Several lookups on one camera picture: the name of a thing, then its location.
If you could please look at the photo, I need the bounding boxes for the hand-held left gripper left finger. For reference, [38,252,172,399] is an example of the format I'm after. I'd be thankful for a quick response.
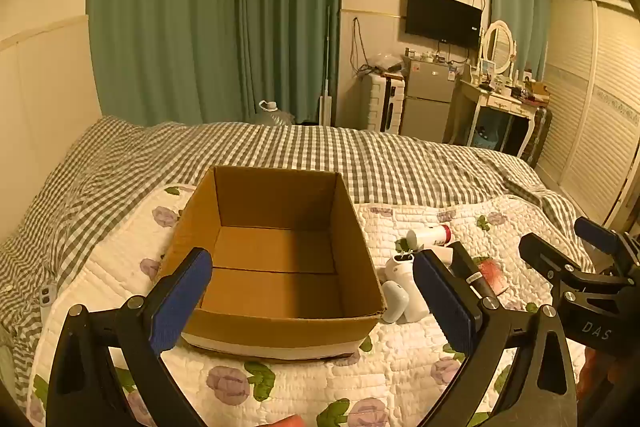
[45,248,213,427]

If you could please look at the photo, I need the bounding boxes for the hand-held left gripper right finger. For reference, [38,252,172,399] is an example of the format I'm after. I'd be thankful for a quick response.
[412,248,581,427]

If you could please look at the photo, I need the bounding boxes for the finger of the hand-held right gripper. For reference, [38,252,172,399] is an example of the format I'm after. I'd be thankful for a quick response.
[519,233,583,290]
[575,217,640,278]

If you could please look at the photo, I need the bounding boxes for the white rounded bottle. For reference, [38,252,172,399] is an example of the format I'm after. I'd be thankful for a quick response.
[382,282,408,324]
[402,282,429,324]

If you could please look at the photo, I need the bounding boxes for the black tube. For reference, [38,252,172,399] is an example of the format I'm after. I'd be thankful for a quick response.
[447,243,498,303]

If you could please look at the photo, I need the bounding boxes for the pink packet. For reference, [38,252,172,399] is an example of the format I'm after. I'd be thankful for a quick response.
[472,257,511,297]

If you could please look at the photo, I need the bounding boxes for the white squat container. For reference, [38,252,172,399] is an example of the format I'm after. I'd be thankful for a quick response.
[385,254,416,284]

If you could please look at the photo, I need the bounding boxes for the white bottle with red label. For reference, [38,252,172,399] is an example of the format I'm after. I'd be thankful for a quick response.
[406,224,452,254]

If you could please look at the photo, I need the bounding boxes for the brown cardboard box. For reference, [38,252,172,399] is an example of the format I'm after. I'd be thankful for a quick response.
[159,165,388,360]

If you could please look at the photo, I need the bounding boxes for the dark suitcase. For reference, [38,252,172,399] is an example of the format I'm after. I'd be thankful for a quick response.
[527,107,553,168]

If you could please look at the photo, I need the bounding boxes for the white louvered wardrobe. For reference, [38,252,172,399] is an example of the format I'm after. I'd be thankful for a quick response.
[532,0,640,233]

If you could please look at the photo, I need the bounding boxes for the blue basket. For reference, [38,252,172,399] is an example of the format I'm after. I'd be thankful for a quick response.
[472,127,501,150]

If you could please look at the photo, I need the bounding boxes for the white floral quilt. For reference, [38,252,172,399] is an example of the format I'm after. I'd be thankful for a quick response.
[27,184,596,427]

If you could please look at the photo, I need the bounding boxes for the white dressing table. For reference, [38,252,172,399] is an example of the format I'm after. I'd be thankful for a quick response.
[457,79,538,158]

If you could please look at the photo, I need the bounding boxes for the grey small fridge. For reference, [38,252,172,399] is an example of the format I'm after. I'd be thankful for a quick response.
[400,57,458,140]

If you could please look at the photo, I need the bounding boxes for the clear water jug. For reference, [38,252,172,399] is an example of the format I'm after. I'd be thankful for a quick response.
[250,99,296,126]

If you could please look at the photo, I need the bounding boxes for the oval white vanity mirror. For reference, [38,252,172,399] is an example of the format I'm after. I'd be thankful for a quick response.
[481,21,517,80]

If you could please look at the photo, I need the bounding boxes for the white ribbed cabinet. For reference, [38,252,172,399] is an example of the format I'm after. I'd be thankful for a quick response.
[367,74,405,132]

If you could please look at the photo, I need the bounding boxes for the narrow green curtain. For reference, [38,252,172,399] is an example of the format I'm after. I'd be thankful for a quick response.
[487,0,551,82]

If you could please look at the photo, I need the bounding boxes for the clear plastic bag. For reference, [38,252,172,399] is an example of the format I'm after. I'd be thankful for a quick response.
[367,52,403,75]

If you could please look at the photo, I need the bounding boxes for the white mop pole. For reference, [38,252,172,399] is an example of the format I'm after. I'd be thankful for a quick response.
[318,4,332,126]

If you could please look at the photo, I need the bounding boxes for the wide green curtain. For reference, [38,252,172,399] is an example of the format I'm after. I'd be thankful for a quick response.
[87,0,343,128]

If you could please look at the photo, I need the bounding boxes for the black wall television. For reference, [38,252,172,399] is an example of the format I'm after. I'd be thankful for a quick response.
[404,0,483,49]

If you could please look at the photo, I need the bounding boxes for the black wall cables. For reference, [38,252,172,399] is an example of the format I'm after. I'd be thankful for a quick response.
[350,17,371,78]

